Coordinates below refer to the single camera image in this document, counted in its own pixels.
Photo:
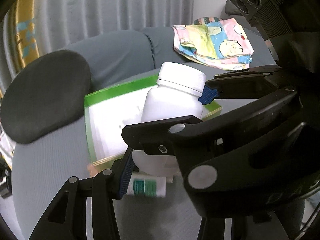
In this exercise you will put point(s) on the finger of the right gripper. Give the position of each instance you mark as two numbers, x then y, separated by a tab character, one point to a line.
256	157

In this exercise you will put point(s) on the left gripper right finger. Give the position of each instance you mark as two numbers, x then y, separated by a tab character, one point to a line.
250	83

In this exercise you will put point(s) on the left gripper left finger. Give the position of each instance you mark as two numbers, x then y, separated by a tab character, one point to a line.
65	216

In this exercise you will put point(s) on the white bottle green label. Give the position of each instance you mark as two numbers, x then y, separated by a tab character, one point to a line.
144	185

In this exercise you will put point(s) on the translucent beige hair claw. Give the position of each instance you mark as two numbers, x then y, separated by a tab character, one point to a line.
170	179

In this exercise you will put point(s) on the pink flower hair clip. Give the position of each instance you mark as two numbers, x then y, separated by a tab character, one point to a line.
92	170

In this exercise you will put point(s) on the colourful cartoon folded cloth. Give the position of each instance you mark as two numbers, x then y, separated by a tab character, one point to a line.
222	44

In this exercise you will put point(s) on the pile of clothes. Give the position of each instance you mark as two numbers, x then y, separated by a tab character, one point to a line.
7	148

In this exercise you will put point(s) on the green open cardboard box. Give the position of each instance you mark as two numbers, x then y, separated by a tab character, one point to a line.
109	110

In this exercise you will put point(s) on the black round cushion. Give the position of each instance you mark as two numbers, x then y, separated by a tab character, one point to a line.
45	95

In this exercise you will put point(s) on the gold patterned curtain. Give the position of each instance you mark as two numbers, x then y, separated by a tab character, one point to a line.
25	41

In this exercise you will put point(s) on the grey curtain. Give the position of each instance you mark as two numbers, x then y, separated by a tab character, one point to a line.
60	23

